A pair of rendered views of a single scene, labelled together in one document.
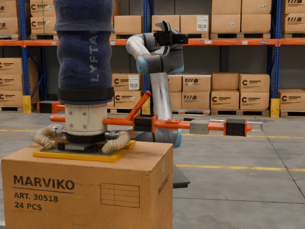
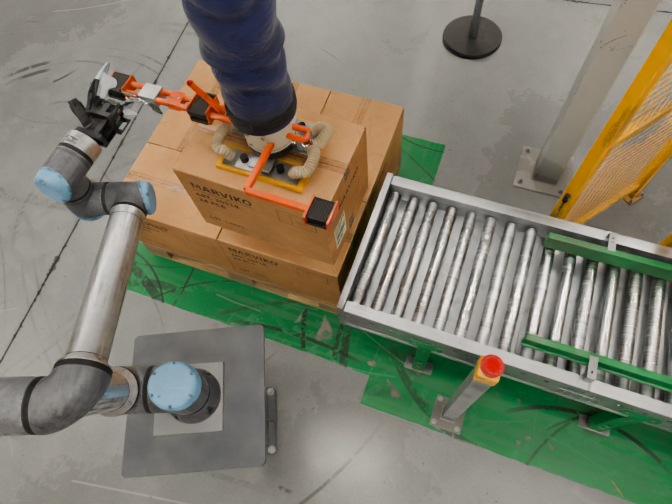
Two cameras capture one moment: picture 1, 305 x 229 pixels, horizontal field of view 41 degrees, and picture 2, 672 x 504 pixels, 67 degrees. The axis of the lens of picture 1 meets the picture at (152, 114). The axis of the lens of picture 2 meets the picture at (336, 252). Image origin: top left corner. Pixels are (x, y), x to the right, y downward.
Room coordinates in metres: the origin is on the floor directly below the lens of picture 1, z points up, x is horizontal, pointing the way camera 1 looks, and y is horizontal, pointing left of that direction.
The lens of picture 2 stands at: (2.72, 0.75, 2.58)
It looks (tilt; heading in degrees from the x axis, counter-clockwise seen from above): 64 degrees down; 197
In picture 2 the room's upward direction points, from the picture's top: 10 degrees counter-clockwise
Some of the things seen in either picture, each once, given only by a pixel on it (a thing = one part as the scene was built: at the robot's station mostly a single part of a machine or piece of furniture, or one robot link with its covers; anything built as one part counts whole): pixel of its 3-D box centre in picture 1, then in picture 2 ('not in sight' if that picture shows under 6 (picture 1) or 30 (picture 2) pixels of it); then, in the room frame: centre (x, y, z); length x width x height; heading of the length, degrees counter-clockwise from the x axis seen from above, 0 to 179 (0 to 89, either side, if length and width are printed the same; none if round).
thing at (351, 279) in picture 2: not in sight; (366, 239); (1.72, 0.60, 0.58); 0.70 x 0.03 x 0.06; 168
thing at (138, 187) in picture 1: (94, 196); (278, 178); (1.66, 0.25, 0.92); 0.60 x 0.40 x 0.40; 76
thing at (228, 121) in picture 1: (235, 127); (121, 84); (1.52, -0.31, 1.24); 0.08 x 0.07 x 0.05; 77
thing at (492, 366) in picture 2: not in sight; (491, 366); (2.33, 1.06, 1.02); 0.07 x 0.07 x 0.04
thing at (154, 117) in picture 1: (145, 122); (203, 107); (1.60, 0.03, 1.24); 0.10 x 0.08 x 0.06; 167
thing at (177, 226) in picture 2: not in sight; (267, 177); (1.29, 0.01, 0.34); 1.20 x 1.00 x 0.40; 78
